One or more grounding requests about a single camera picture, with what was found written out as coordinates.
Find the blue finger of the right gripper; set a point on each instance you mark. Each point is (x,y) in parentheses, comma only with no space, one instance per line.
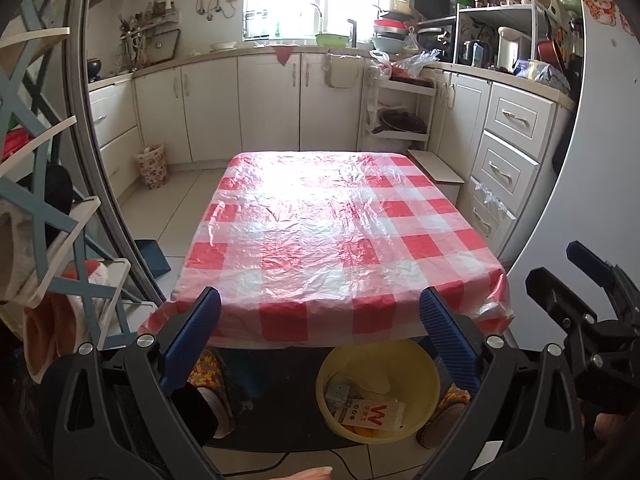
(569,312)
(592,262)

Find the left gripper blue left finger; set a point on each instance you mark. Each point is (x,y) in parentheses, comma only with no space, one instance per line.
(184,337)

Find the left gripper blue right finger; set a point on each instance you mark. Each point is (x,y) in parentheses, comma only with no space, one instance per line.
(448,339)

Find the white red W paper bag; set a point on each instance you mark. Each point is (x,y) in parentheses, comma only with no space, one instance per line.
(375,415)

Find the yellow trash bucket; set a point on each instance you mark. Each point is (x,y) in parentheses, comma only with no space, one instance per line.
(394,370)

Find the white kitchen cabinets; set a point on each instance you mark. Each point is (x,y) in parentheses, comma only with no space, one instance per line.
(496,131)

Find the person's right hand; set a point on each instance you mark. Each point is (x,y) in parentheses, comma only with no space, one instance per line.
(620,458)

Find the person's left hand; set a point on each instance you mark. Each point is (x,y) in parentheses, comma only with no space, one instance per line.
(318,473)

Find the white refrigerator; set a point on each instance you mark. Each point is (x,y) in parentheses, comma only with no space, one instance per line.
(596,197)

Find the blue box on floor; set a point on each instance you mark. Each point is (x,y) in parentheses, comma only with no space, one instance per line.
(153,256)

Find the white blue folding rack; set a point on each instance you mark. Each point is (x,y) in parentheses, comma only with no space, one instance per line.
(53,295)

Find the white step stool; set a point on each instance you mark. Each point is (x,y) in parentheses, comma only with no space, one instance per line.
(446,180)

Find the red white checkered tablecloth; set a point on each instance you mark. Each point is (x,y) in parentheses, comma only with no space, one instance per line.
(327,249)

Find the floral waste basket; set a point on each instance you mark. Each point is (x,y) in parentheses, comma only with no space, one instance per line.
(152,165)

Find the white electric kettle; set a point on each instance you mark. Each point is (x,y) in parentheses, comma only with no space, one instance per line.
(513,46)

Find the white shelf trolley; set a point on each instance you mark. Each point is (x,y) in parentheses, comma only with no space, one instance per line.
(395,114)

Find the black wok on counter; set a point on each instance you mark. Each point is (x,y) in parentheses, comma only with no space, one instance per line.
(94,66)

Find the stacked bowls on counter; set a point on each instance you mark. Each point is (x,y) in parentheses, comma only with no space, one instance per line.
(390,31)

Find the green basin in sink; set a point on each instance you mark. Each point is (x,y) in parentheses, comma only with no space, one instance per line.
(325,39)

